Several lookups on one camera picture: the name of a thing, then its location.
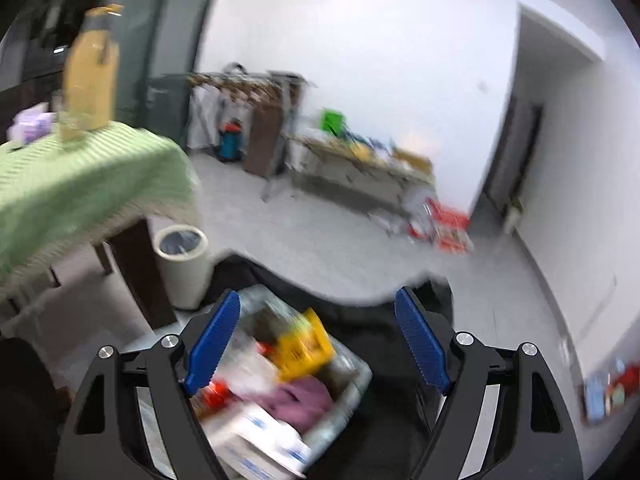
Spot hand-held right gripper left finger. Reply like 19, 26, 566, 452
55, 289, 242, 480

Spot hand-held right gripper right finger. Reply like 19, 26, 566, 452
394, 286, 585, 480

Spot black trash bag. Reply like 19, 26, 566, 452
200, 255, 456, 480

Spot yellow snack packet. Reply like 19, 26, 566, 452
272, 307, 337, 381

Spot red white wrapper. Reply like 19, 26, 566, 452
197, 382, 233, 418

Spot white waste bin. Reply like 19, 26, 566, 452
152, 225, 210, 311

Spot clear bin of packets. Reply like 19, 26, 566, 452
202, 284, 373, 478

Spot dark wooden table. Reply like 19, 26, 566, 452
92, 215, 178, 331

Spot pink wrapper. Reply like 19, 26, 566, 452
262, 377, 335, 431

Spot white blue carton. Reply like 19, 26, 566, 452
210, 402, 313, 480

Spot red boxes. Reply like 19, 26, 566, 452
410, 199, 475, 255

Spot cluttered folding table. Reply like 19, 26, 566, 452
262, 132, 436, 233

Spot colourful small boxes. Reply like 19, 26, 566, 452
582, 360, 640, 423

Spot blue red vacuum cleaner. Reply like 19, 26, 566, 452
217, 119, 246, 163

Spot dark wooden door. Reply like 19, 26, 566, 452
482, 100, 543, 221

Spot brown cabinet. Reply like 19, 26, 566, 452
243, 102, 286, 178

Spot green bag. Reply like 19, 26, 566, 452
320, 107, 347, 136

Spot clothes rack with hangers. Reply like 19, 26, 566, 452
187, 62, 306, 201

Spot purple tissue pack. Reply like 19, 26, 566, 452
6, 102, 58, 145

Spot yellow juice bottle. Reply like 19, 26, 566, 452
59, 4, 123, 143

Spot black framed glass door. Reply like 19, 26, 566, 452
0, 0, 221, 156

